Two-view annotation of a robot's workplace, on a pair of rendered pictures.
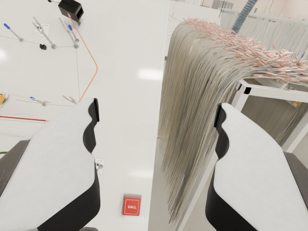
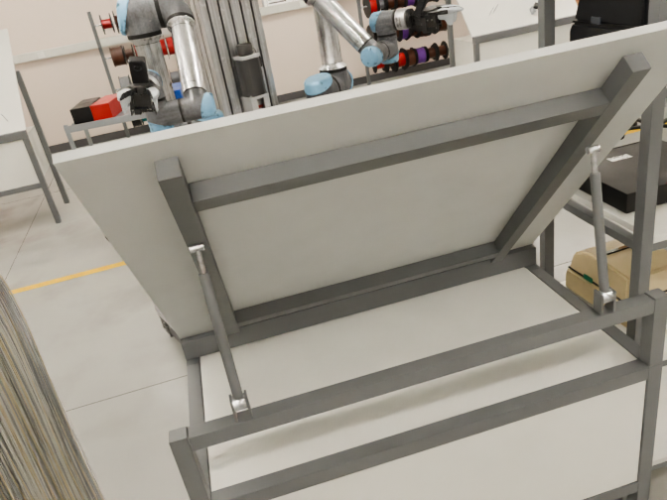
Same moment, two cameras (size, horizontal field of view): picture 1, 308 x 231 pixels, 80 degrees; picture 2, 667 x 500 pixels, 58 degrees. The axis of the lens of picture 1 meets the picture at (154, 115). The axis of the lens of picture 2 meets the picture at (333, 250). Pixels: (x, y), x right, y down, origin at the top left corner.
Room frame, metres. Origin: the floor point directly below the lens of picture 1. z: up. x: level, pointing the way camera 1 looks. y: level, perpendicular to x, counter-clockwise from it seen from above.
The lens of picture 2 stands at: (1.77, 0.40, 1.85)
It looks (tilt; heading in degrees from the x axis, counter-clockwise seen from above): 26 degrees down; 178
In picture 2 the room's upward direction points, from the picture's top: 10 degrees counter-clockwise
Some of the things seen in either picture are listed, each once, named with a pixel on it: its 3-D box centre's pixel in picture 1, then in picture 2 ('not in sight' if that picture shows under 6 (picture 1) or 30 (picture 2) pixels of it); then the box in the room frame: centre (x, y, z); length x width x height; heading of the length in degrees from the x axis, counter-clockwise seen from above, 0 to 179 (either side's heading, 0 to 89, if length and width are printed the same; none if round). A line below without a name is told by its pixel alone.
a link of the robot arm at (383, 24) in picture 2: not in sight; (385, 22); (-0.67, 0.81, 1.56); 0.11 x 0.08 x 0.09; 56
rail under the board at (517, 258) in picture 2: not in sight; (365, 298); (0.11, 0.52, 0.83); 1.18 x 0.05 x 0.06; 98
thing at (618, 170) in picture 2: not in sight; (641, 173); (0.13, 1.40, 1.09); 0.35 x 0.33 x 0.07; 98
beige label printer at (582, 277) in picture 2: not in sight; (621, 273); (0.14, 1.35, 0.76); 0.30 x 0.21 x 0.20; 12
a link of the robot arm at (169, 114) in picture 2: not in sight; (163, 114); (-0.19, -0.01, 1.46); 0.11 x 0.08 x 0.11; 94
